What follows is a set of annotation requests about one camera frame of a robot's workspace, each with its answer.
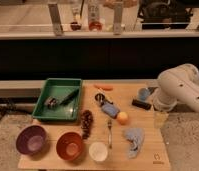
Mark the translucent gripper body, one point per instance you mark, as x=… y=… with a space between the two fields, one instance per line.
x=159 y=119

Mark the dark purple grape bunch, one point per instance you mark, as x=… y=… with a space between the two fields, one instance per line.
x=86 y=123

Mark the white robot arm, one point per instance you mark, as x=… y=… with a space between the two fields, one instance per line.
x=178 y=84

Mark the green plastic tray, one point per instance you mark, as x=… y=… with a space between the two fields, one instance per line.
x=58 y=88

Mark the small dark toy in tray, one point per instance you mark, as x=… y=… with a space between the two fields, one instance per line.
x=51 y=103

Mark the black rectangular block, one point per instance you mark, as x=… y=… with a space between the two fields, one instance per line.
x=141 y=104

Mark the blue-grey crumpled cloth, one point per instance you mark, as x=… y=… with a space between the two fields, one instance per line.
x=136 y=138

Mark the orange fruit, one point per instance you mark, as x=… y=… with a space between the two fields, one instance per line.
x=122 y=118

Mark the wooden board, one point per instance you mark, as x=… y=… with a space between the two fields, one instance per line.
x=152 y=156

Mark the blue sponge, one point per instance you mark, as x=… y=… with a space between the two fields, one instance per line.
x=110 y=110

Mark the orange carrot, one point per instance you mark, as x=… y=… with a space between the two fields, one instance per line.
x=104 y=87

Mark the white cup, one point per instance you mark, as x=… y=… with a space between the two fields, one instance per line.
x=98 y=151

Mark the dark green knife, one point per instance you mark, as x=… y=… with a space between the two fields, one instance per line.
x=69 y=97

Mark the orange-brown bowl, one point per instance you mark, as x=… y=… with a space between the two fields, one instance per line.
x=69 y=146

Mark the purple bowl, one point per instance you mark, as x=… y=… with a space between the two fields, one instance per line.
x=31 y=140

